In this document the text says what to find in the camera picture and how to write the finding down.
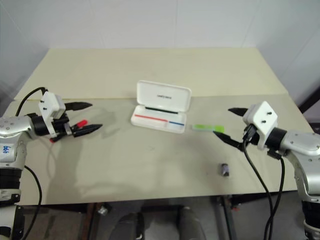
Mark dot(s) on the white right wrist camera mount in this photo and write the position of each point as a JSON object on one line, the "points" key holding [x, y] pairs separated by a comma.
{"points": [[263, 113]]}

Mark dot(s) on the green marker pen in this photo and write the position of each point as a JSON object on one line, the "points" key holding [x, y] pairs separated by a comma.
{"points": [[206, 128]]}

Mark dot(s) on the metal table leg frame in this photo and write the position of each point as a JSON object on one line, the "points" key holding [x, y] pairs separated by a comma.
{"points": [[225, 217]]}

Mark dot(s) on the small dark eraser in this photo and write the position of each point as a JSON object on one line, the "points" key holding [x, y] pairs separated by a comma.
{"points": [[225, 170]]}

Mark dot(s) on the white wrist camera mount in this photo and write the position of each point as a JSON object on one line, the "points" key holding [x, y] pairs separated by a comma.
{"points": [[263, 113], [51, 103]]}

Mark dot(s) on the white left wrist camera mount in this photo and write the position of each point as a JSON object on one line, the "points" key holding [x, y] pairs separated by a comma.
{"points": [[51, 103]]}

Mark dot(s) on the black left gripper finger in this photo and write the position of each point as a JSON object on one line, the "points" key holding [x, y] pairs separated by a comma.
{"points": [[86, 129], [77, 106]]}

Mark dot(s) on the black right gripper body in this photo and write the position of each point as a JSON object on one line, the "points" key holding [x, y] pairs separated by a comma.
{"points": [[252, 138]]}

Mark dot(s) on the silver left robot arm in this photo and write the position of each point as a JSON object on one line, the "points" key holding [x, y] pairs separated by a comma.
{"points": [[15, 130]]}

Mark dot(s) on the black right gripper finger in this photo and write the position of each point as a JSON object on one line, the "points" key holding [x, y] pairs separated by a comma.
{"points": [[228, 140], [238, 111]]}

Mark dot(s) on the red marker pen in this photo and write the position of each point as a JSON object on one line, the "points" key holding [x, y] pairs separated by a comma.
{"points": [[82, 123]]}

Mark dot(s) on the white open pencil case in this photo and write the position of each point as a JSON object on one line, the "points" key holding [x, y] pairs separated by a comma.
{"points": [[162, 100]]}

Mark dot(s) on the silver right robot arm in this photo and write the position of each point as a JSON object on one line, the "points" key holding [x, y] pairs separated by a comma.
{"points": [[302, 147]]}

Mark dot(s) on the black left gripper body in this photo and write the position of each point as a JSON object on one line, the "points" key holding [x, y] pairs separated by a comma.
{"points": [[60, 127]]}

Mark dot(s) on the small metal bracket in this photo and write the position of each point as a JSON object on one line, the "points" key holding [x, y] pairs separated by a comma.
{"points": [[104, 209]]}

